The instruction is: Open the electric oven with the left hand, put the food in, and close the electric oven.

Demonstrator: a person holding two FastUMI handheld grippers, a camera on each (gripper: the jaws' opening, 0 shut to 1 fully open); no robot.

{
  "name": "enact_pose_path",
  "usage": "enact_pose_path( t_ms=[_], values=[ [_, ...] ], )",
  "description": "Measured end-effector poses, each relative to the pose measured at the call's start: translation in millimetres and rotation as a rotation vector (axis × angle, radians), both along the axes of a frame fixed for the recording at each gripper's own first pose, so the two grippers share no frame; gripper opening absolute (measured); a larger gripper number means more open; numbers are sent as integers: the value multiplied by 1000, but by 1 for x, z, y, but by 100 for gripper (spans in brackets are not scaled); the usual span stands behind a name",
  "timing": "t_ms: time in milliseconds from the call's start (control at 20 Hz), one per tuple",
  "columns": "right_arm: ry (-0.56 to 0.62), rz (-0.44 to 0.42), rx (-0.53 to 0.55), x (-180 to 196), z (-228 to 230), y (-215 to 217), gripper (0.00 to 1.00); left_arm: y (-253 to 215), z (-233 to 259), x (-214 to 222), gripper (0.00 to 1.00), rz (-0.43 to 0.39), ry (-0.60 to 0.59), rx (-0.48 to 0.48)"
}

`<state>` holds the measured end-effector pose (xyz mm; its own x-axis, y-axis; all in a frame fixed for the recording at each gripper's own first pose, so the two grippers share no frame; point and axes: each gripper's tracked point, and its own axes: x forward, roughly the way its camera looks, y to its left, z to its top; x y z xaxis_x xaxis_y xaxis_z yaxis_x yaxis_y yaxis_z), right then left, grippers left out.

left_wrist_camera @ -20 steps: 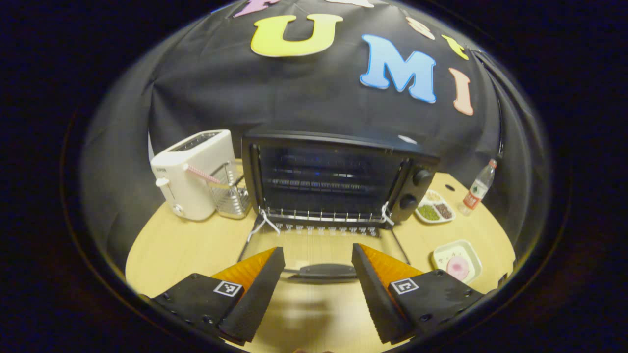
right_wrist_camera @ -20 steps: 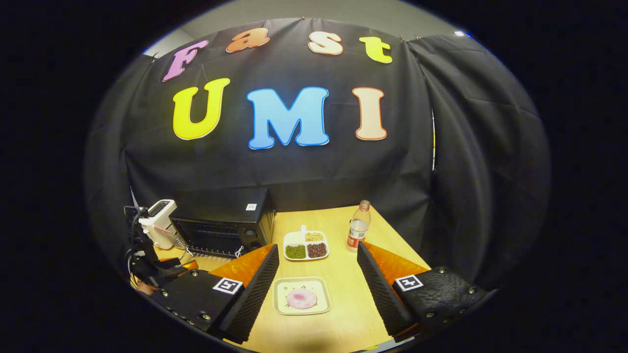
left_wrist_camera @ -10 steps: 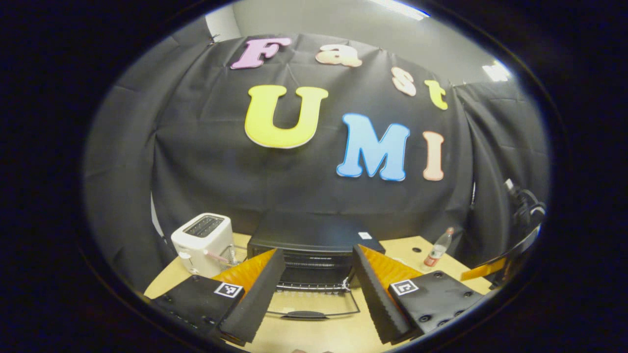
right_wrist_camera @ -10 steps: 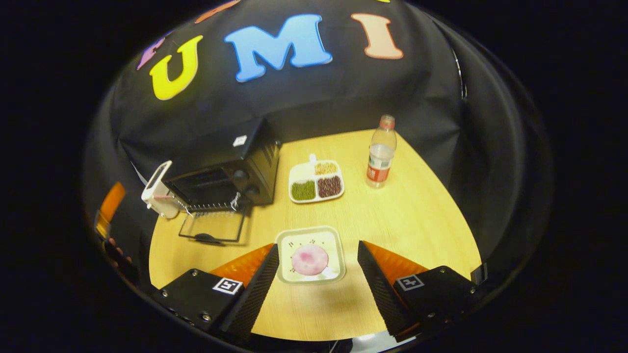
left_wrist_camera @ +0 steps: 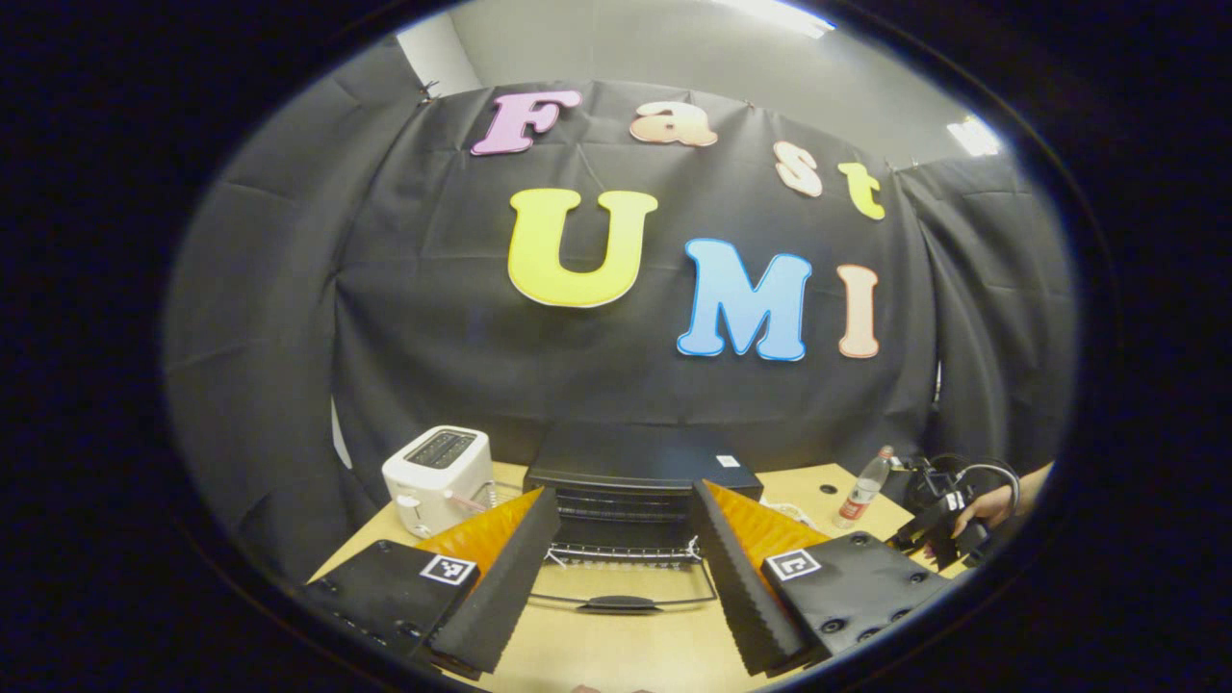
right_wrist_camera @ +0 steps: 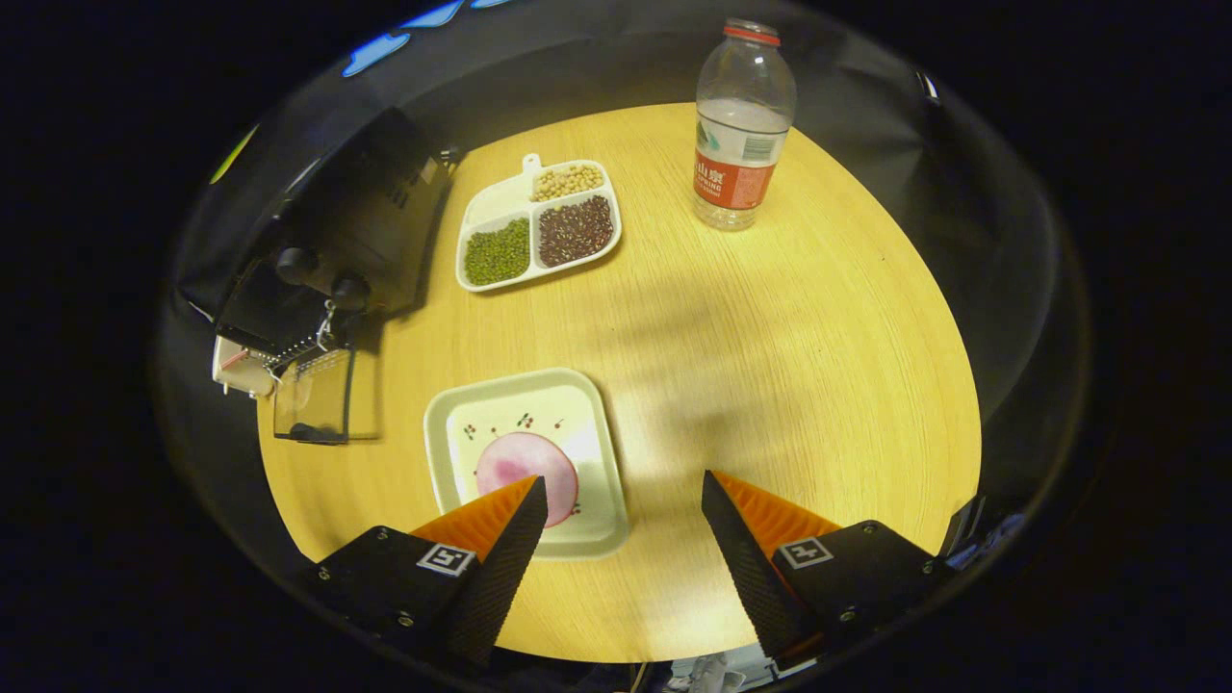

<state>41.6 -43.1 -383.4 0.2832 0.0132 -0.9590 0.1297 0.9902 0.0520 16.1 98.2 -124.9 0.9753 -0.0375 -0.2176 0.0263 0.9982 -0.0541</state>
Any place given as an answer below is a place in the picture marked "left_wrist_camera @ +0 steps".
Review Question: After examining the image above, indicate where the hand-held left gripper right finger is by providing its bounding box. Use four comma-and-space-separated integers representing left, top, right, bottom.
688, 478, 956, 679

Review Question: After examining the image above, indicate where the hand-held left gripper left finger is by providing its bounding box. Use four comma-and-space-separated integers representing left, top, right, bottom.
301, 486, 563, 678

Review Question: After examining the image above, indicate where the black electric oven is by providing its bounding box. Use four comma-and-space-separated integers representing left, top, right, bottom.
525, 422, 765, 617

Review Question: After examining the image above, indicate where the clear water bottle red label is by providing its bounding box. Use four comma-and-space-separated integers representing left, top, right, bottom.
834, 445, 894, 531

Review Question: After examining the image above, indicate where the white toaster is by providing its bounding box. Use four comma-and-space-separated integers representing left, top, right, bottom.
382, 425, 498, 539

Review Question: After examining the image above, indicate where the black backdrop cloth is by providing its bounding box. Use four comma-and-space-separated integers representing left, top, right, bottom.
162, 38, 1079, 588

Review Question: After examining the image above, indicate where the small ceiling light panel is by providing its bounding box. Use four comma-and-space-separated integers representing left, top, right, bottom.
947, 115, 1004, 158

